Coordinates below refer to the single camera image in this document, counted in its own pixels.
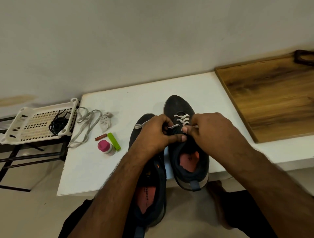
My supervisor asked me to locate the person's right hand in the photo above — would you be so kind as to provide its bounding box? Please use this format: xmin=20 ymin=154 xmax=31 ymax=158
xmin=182 ymin=112 xmax=251 ymax=163

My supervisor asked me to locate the person's left hand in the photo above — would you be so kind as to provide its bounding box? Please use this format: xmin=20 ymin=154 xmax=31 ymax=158
xmin=130 ymin=114 xmax=188 ymax=160

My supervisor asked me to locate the grey shoelace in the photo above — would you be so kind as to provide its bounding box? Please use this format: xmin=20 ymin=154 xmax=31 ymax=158
xmin=133 ymin=113 xmax=200 ymax=135

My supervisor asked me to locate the dark sneaker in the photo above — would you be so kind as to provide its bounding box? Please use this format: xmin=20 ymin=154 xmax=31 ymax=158
xmin=124 ymin=113 xmax=168 ymax=238
xmin=163 ymin=94 xmax=211 ymax=192

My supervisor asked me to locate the grey shoelaces bundle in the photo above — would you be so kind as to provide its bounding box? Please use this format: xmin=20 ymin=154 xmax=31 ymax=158
xmin=67 ymin=106 xmax=114 ymax=149

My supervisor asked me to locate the black shoelace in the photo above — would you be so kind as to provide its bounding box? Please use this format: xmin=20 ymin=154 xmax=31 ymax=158
xmin=48 ymin=113 xmax=70 ymax=136
xmin=53 ymin=109 xmax=74 ymax=130

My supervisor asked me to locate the person's left forearm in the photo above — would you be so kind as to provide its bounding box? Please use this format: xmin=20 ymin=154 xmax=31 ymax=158
xmin=68 ymin=151 xmax=158 ymax=238

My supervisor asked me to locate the person's right forearm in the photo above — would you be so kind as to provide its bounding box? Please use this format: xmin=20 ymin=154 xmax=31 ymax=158
xmin=231 ymin=146 xmax=314 ymax=238

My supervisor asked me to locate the green marker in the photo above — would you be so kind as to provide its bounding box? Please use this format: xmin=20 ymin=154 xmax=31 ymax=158
xmin=107 ymin=132 xmax=122 ymax=152

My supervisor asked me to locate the pink capped white bottle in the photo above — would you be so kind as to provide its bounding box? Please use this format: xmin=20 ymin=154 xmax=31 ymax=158
xmin=96 ymin=139 xmax=116 ymax=156

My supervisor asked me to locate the wooden board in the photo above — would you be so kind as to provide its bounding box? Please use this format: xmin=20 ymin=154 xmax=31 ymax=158
xmin=214 ymin=53 xmax=314 ymax=144

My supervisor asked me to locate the white perforated plastic tray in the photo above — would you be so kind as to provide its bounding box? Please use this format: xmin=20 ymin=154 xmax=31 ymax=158
xmin=0 ymin=97 xmax=80 ymax=146

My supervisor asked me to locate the black metal rack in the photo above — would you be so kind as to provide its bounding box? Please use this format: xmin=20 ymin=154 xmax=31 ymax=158
xmin=0 ymin=114 xmax=70 ymax=192

